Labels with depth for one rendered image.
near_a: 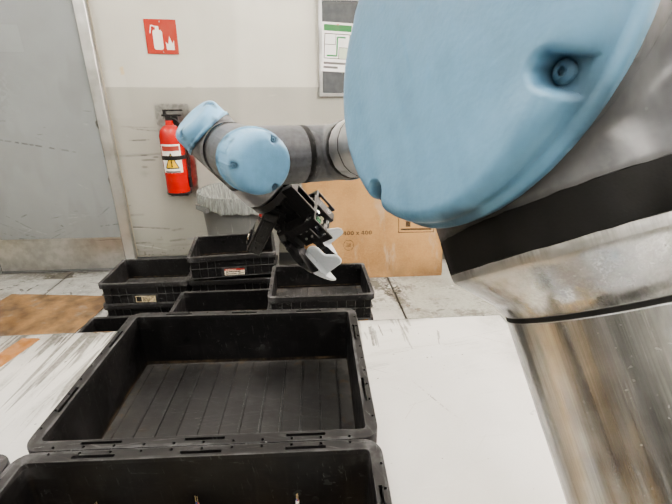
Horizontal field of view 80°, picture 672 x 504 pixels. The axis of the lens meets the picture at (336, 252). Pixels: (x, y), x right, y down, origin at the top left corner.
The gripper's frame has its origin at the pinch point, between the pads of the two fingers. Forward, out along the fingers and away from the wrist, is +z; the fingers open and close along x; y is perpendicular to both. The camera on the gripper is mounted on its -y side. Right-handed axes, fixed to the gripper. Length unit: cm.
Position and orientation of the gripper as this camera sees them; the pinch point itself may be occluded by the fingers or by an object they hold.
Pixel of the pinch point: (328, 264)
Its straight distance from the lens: 76.7
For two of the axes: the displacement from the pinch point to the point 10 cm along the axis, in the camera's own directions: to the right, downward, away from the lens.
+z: 5.6, 5.7, 6.0
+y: 8.3, -3.4, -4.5
